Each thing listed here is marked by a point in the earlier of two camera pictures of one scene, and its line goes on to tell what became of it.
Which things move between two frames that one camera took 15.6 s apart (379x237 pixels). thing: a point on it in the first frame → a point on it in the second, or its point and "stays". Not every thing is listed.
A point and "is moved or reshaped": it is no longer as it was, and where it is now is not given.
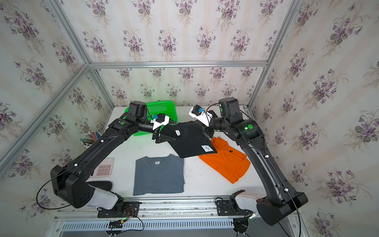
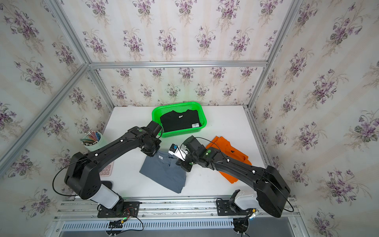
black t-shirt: (190, 138) is moved or reshaped
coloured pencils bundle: (92, 136) stays
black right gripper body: (208, 131) → (190, 160)
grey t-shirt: (159, 175) is moved or reshaped
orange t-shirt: (228, 161) stays
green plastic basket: (167, 107) → (160, 110)
